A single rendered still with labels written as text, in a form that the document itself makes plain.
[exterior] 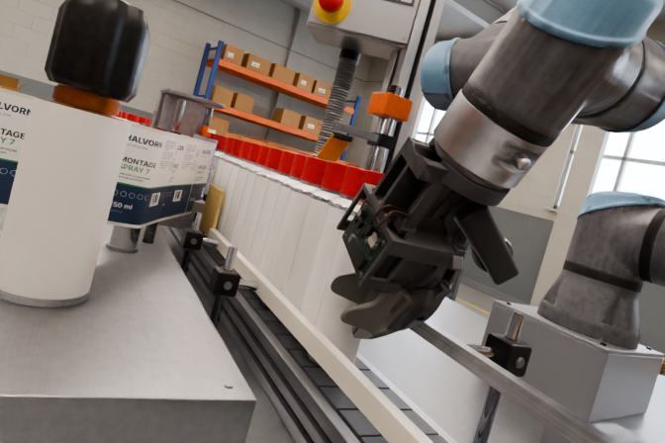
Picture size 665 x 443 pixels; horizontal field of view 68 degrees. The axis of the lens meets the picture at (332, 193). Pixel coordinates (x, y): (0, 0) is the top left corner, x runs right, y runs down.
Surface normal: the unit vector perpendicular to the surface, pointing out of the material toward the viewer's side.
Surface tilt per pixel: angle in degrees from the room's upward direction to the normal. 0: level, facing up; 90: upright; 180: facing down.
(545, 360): 90
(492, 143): 112
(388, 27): 90
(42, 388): 0
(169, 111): 90
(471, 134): 105
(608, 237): 92
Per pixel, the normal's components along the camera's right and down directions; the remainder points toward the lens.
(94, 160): 0.77, 0.24
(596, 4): -0.37, 0.29
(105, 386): 0.26, -0.96
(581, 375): -0.79, -0.19
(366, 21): -0.13, 0.01
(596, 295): -0.35, -0.40
